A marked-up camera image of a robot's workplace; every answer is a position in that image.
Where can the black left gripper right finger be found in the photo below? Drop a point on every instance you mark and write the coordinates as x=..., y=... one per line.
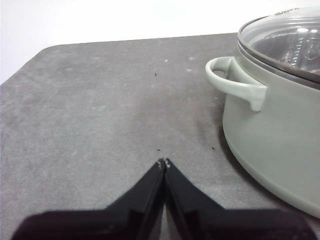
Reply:
x=212, y=223

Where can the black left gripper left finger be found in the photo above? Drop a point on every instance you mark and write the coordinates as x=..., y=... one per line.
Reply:
x=120, y=222

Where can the glass lid with steel rim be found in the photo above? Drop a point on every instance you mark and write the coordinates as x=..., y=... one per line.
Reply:
x=272, y=35

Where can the pale green electric steamer pot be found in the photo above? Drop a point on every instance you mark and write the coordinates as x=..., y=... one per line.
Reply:
x=280, y=140

